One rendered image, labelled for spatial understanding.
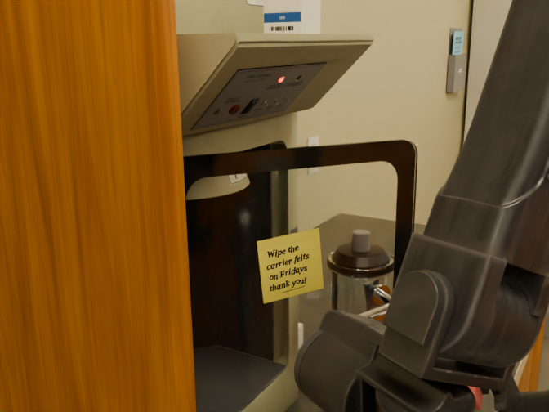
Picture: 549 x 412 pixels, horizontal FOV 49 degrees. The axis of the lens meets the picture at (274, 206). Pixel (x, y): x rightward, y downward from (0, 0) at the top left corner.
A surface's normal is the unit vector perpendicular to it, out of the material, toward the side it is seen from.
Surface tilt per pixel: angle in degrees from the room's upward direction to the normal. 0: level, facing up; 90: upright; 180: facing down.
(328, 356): 42
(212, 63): 90
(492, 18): 90
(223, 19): 90
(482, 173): 55
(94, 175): 90
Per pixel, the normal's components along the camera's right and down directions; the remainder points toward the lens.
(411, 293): -0.79, -0.26
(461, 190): -0.71, -0.50
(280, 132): 0.86, 0.12
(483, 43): -0.51, 0.23
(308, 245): 0.36, 0.24
